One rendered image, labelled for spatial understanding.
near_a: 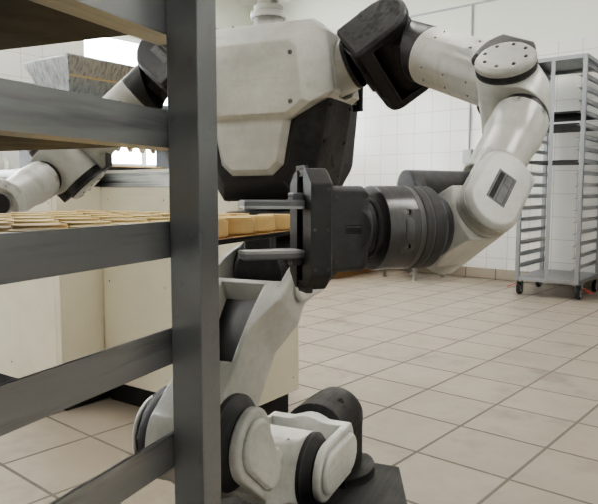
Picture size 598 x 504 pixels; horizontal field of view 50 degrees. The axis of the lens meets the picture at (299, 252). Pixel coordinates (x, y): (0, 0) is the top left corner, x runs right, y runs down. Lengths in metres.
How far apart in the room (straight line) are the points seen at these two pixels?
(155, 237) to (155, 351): 0.09
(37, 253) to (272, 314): 0.66
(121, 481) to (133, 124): 0.27
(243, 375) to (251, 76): 0.49
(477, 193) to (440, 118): 5.88
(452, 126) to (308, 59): 5.45
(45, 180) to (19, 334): 1.55
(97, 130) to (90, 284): 2.11
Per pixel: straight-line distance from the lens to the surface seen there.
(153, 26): 0.54
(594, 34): 6.13
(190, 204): 0.53
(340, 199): 0.63
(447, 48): 1.00
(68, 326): 2.54
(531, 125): 0.84
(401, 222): 0.65
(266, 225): 0.77
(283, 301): 1.05
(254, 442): 0.97
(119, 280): 2.53
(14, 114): 0.43
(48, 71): 2.70
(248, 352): 1.02
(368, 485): 1.54
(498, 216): 0.69
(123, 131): 0.50
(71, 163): 1.29
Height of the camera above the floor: 0.82
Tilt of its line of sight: 5 degrees down
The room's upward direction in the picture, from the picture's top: straight up
